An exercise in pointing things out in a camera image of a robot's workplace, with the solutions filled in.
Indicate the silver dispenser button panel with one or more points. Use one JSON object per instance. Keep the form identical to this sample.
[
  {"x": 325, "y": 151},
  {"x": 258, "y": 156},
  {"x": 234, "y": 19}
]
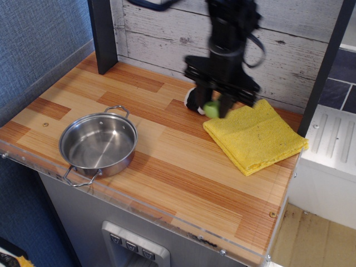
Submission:
[{"x": 126, "y": 248}]

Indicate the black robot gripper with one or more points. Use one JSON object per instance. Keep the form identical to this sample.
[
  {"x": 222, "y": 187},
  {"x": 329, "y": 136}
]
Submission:
[{"x": 224, "y": 73}]

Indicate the toy sushi roll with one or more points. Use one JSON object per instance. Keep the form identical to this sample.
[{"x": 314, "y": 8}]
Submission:
[{"x": 191, "y": 104}]

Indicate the yellow folded cloth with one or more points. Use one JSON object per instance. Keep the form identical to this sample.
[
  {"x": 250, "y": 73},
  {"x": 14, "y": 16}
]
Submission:
[{"x": 254, "y": 138}]

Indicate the white ribbed side counter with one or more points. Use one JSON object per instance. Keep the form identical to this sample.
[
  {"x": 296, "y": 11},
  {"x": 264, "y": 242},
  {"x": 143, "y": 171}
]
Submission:
[{"x": 331, "y": 136}]

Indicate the stainless steel pot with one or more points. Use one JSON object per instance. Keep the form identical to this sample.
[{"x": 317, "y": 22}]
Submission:
[{"x": 98, "y": 144}]

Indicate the dark grey left post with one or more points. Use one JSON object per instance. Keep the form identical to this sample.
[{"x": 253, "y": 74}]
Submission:
[{"x": 103, "y": 34}]

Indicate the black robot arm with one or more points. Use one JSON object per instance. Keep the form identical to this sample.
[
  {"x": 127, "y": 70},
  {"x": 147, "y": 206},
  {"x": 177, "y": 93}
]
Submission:
[{"x": 232, "y": 25}]

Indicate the dark grey right post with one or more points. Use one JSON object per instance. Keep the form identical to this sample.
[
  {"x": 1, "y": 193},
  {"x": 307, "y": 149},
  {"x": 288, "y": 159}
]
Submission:
[{"x": 326, "y": 65}]

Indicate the dark grey post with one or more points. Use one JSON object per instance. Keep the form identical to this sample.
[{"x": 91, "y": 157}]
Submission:
[
  {"x": 326, "y": 65},
  {"x": 103, "y": 34}
]

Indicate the yellow object bottom corner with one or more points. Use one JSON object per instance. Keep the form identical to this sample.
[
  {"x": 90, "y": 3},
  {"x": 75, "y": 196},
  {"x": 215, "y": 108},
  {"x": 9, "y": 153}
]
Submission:
[{"x": 23, "y": 262}]

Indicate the green handled grey spatula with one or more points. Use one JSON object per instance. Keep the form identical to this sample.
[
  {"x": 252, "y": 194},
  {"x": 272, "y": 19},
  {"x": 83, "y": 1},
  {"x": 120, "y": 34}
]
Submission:
[{"x": 212, "y": 107}]

